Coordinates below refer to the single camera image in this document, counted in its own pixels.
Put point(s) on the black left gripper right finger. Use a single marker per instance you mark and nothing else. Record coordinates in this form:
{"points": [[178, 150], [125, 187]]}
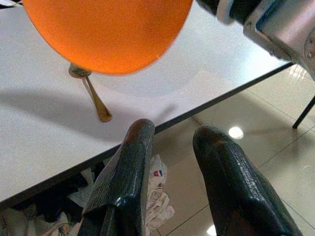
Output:
{"points": [[233, 184]]}

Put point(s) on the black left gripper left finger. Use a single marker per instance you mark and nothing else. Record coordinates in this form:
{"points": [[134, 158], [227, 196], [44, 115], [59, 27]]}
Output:
{"points": [[128, 172]]}

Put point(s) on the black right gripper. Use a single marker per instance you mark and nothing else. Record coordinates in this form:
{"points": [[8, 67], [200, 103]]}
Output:
{"points": [[208, 5]]}

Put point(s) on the gold metal spoon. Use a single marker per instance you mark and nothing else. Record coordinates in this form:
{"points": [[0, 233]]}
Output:
{"points": [[98, 105]]}

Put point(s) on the orange round plate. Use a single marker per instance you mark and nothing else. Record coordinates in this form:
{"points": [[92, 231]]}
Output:
{"points": [[105, 32]]}

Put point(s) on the white printed crumpled cloth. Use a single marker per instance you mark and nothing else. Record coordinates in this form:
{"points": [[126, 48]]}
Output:
{"points": [[157, 196]]}

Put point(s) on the black clothing pile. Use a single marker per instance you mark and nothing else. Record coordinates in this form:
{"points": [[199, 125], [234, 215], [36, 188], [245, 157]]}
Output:
{"points": [[61, 196]]}

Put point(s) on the beige crumpled cloth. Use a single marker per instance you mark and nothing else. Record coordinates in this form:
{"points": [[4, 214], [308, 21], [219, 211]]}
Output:
{"points": [[56, 226]]}

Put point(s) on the black metal table leg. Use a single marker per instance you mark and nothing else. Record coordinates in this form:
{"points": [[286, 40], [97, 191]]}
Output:
{"points": [[304, 110]]}

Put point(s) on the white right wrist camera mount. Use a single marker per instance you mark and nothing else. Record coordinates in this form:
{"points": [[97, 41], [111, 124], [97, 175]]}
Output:
{"points": [[225, 12]]}

